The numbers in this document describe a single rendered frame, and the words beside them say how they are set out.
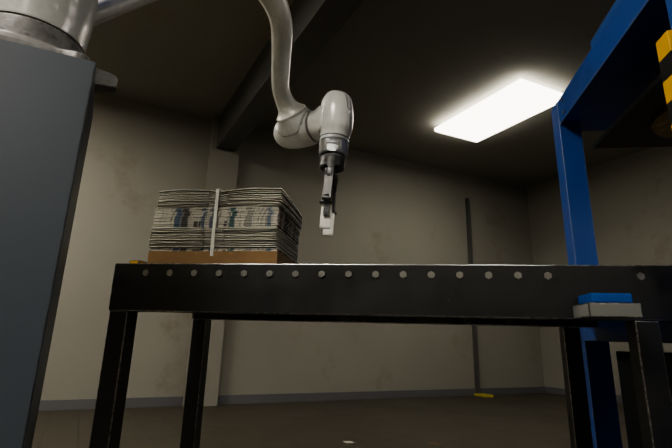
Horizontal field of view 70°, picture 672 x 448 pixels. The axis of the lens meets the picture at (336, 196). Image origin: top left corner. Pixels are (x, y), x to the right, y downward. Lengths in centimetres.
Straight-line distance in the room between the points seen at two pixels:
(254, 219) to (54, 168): 73
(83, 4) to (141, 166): 432
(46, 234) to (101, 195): 436
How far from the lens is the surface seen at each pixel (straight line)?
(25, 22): 85
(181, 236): 143
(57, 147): 75
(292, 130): 152
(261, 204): 138
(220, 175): 519
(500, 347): 698
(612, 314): 113
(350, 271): 117
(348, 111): 146
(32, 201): 73
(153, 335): 496
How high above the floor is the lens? 63
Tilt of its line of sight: 17 degrees up
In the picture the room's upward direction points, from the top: 1 degrees clockwise
